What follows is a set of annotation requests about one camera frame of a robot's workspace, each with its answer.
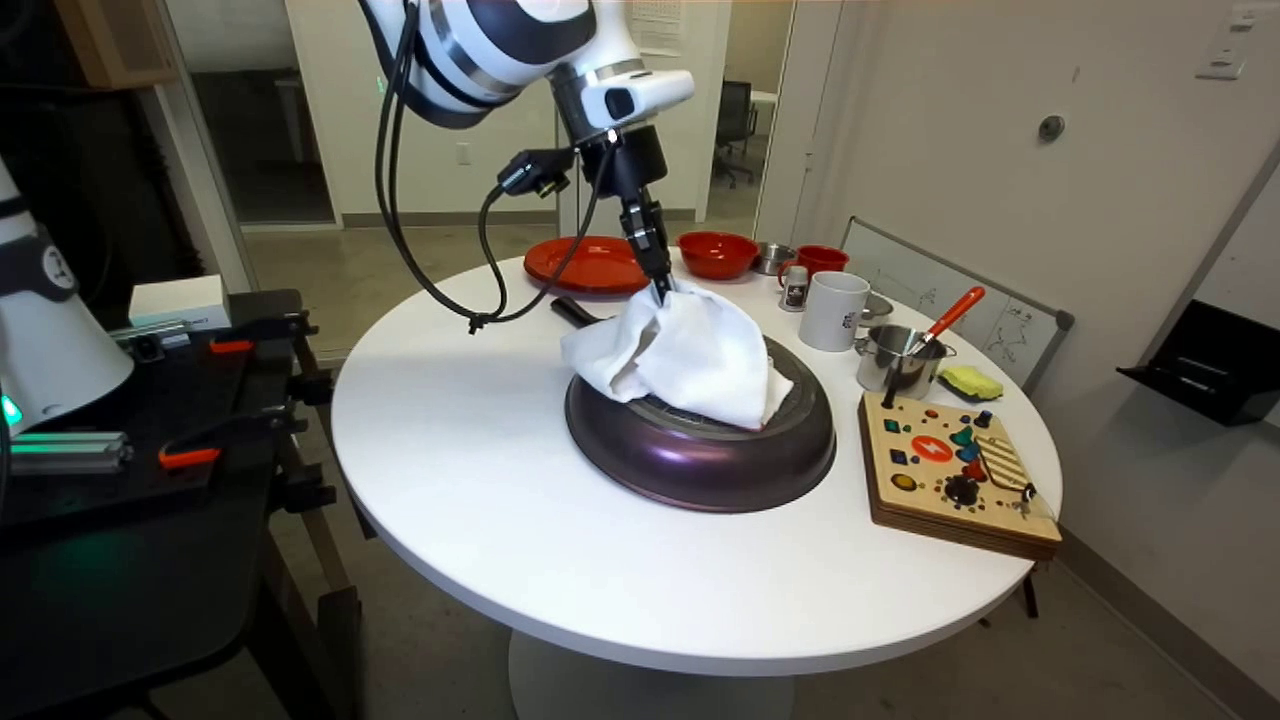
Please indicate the metal cup holding utensil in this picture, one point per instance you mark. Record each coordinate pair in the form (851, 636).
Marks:
(918, 367)

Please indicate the small leaning whiteboard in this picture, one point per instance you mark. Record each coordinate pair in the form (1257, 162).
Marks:
(986, 305)

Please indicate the wooden puzzle board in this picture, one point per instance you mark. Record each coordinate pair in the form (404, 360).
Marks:
(954, 465)

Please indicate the small metal cup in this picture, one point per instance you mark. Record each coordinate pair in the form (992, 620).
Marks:
(792, 281)

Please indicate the black orange clamp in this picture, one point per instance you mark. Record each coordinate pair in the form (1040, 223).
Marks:
(222, 338)
(222, 439)

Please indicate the black wall shelf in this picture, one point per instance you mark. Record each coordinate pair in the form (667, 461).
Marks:
(1205, 360)

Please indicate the black office chair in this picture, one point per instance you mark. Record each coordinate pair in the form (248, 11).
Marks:
(738, 127)

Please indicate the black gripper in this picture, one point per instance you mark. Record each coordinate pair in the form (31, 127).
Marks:
(626, 162)

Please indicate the round grey wall fixture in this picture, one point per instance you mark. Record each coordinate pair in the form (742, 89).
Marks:
(1054, 131)

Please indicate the round white table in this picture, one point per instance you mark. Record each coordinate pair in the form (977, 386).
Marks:
(504, 506)

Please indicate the white box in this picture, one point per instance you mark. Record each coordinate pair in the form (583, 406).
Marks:
(179, 303)

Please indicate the red bowl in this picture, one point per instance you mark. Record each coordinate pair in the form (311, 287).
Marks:
(717, 254)

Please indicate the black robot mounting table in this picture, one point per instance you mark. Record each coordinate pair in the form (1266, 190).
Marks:
(132, 573)

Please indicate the red cup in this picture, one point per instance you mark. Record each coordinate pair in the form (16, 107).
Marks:
(823, 259)

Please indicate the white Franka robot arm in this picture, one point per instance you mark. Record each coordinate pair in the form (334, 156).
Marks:
(464, 52)

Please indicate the wooden cabinet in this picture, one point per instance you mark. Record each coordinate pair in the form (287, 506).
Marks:
(115, 43)

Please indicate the dark frying pan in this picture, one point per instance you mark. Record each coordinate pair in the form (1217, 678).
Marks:
(695, 461)

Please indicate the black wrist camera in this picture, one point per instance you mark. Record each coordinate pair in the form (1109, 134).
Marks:
(537, 170)

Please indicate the white plastic bag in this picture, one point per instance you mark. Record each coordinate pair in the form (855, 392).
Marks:
(695, 360)

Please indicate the red plate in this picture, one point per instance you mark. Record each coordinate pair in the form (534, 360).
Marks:
(587, 266)

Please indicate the yellow green sponge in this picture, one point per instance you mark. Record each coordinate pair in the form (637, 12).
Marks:
(974, 383)

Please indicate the white mug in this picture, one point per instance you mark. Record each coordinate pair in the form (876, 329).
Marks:
(832, 312)

